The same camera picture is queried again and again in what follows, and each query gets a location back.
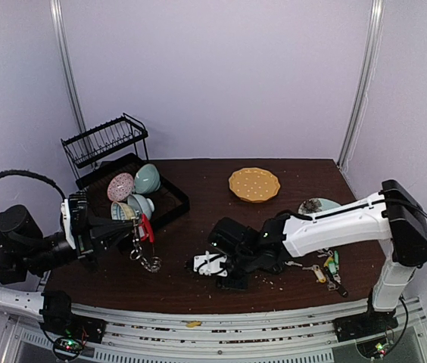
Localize green key tag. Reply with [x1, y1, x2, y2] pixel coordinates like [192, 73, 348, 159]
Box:
[325, 250, 339, 275]

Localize blue patterned bowl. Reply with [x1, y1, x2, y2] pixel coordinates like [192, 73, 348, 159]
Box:
[111, 201, 140, 221]

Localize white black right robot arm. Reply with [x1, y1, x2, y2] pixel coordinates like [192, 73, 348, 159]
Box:
[194, 179, 427, 341]

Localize light blue bowl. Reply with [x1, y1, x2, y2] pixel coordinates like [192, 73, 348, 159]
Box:
[126, 194, 155, 220]

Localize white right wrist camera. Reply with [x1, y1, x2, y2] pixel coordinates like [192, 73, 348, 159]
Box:
[185, 251, 229, 278]

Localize black wire dish rack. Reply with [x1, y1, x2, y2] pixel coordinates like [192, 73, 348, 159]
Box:
[61, 113, 190, 231]

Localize yellow key tag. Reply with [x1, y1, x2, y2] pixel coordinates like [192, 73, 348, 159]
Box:
[186, 321, 202, 328]
[302, 265, 326, 284]

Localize light blue flower plate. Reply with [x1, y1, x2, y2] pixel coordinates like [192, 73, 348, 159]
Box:
[298, 197, 340, 215]

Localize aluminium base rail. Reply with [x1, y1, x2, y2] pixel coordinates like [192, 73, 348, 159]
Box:
[0, 298, 427, 362]

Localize left aluminium frame post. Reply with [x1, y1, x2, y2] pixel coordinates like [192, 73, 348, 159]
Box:
[50, 0, 86, 133]

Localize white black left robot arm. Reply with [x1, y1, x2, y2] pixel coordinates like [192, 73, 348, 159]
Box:
[0, 192, 141, 343]

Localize green ceramic bowl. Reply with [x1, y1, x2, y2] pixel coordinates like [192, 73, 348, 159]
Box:
[134, 163, 161, 194]

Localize right aluminium frame post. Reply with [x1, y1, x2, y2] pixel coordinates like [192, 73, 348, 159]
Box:
[337, 0, 385, 173]

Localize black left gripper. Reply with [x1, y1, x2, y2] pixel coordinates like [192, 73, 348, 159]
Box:
[20, 215, 132, 275]

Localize red handled key ring holder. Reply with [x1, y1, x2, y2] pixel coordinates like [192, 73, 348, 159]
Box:
[129, 213, 162, 273]

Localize aluminium frame post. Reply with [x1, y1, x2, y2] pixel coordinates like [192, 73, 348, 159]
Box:
[50, 0, 86, 133]
[337, 0, 385, 173]

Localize pink patterned bowl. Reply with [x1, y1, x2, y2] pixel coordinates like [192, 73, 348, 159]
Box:
[107, 172, 134, 202]

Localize yellow dotted plate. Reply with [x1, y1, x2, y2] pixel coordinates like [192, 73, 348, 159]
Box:
[229, 167, 281, 203]

